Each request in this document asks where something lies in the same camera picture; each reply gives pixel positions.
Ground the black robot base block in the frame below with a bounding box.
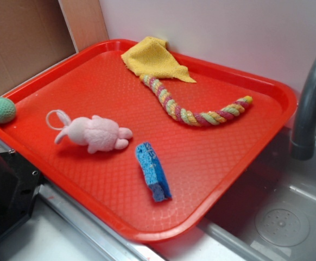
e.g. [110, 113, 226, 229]
[0, 150, 43, 241]

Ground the pink plush bunny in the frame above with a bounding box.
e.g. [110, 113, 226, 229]
[46, 110, 133, 154]

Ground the red plastic tray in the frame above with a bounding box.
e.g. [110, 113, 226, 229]
[0, 40, 297, 243]

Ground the blue sponge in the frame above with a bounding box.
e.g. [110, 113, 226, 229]
[135, 142, 172, 202]

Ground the yellow cloth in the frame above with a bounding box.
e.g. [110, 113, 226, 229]
[121, 36, 196, 83]

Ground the grey faucet spout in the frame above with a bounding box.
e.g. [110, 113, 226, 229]
[289, 58, 316, 160]

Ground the grey toy sink basin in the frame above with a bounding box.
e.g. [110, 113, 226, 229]
[153, 133, 316, 260]

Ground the green textured ball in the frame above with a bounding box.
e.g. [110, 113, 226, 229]
[0, 97, 16, 124]

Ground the brown cardboard panel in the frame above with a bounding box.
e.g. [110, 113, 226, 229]
[0, 1, 109, 96]

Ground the multicolour twisted rope toy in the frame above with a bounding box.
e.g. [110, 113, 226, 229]
[140, 74, 253, 127]

